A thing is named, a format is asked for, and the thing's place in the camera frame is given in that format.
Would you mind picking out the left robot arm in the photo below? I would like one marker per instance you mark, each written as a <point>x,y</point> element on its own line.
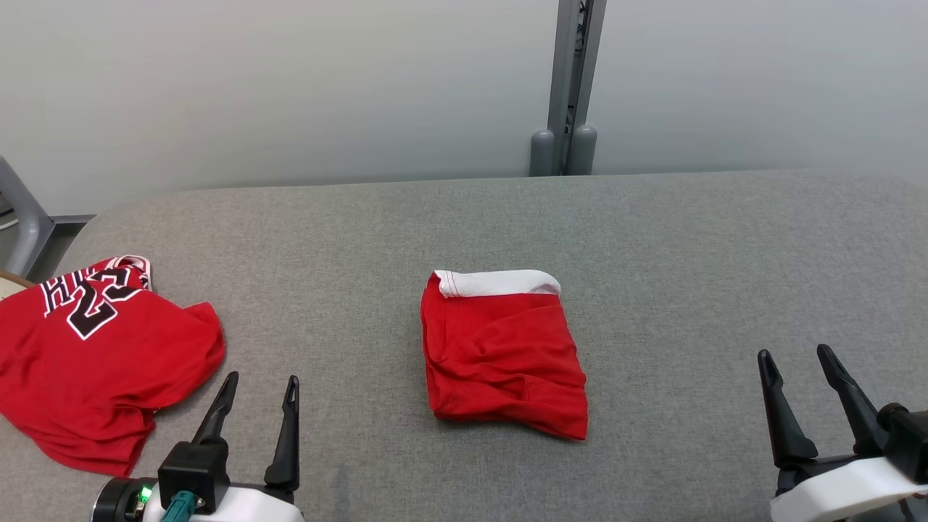
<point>116,500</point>

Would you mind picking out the grey metal partition post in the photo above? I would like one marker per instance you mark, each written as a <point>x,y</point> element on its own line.
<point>569,87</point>

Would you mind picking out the red shorts with white stripes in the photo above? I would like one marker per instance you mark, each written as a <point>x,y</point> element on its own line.
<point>500,362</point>

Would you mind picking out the beige wooden board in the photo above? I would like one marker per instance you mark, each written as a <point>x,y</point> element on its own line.
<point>11,284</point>

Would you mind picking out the red Bulls 23 jersey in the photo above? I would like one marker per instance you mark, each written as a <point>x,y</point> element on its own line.
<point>87,384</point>

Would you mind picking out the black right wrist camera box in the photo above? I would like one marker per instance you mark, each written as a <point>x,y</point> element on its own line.
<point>910,442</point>

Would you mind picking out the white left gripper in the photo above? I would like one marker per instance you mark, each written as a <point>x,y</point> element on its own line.
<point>254,507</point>

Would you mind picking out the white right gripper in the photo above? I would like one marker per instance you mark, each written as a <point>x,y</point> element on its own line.
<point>834,493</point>

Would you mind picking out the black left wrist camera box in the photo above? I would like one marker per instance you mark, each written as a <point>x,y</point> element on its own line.
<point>192,471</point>

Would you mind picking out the grey metal frame leg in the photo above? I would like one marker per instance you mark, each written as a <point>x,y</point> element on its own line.
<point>29,225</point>

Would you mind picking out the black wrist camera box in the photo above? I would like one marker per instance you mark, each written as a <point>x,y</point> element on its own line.
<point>910,442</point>
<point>192,471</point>

